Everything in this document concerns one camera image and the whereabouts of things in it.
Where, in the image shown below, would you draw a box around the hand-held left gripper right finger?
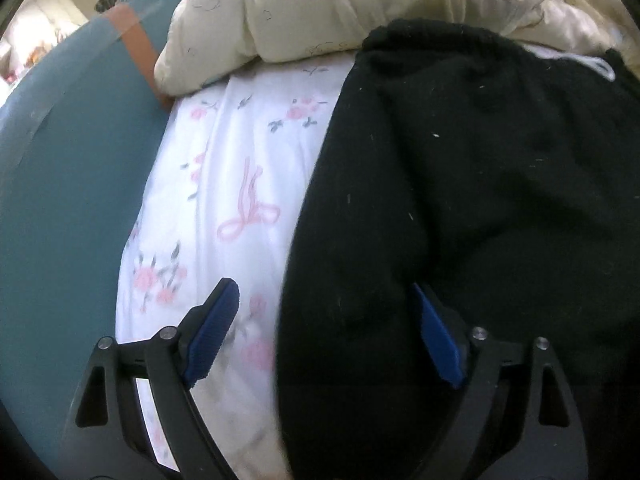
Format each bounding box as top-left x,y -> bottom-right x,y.
400,282 -> 588,480

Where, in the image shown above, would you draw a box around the white floral bed sheet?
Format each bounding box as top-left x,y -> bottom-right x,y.
115,55 -> 353,480

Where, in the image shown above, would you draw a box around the black pants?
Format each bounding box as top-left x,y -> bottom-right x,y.
275,17 -> 640,480

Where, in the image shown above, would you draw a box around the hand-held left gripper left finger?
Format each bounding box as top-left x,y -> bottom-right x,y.
62,277 -> 240,480

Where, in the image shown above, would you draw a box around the brown strap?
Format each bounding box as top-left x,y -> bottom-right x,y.
107,4 -> 175,112

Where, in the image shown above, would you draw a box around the cream quilted duvet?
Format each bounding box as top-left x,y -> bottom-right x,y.
152,0 -> 640,98

